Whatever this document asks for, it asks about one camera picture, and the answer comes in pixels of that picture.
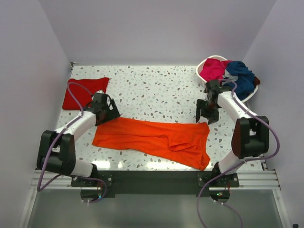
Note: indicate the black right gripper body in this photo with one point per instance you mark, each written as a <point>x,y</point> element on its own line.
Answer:
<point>210,112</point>

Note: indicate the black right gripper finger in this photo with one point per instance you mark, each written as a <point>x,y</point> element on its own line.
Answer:
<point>213,117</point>
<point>200,111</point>

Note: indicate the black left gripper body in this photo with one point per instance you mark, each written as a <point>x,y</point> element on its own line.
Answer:
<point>109,114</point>

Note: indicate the orange t shirt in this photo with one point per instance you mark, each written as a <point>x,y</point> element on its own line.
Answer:
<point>184,143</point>

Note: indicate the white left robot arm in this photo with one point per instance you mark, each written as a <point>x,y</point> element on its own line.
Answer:
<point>57,149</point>

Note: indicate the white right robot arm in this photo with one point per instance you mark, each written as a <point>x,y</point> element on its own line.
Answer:
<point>250,136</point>

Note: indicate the white plastic laundry basket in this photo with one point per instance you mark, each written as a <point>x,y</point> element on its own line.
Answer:
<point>203,82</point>

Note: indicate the folded red t shirt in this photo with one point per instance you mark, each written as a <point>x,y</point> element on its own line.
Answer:
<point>83,90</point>

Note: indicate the magenta t shirt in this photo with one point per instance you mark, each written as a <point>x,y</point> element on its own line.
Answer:
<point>213,69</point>

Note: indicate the navy blue t shirt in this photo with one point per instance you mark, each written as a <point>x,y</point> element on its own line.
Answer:
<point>239,73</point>

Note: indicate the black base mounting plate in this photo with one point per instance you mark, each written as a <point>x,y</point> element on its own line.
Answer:
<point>156,183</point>

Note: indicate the aluminium right rail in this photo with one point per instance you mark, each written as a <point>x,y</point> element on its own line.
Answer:
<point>259,180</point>

